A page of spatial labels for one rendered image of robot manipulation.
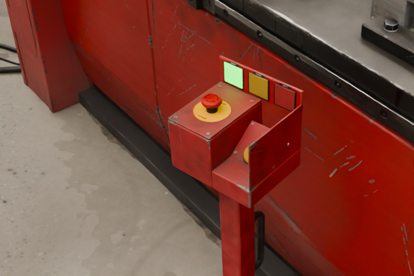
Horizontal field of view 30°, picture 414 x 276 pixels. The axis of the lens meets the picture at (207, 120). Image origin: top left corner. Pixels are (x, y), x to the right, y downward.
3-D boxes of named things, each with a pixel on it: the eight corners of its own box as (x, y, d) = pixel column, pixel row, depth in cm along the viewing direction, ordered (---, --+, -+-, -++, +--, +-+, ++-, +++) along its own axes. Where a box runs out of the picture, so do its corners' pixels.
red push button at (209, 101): (197, 114, 147) (196, 98, 145) (211, 104, 150) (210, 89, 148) (213, 122, 145) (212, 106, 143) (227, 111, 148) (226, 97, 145)
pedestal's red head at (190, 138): (171, 166, 153) (164, 92, 142) (223, 127, 163) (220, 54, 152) (250, 209, 142) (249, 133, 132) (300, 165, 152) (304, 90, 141)
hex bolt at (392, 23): (380, 28, 144) (381, 21, 143) (390, 23, 146) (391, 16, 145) (390, 34, 143) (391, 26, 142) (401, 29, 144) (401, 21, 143)
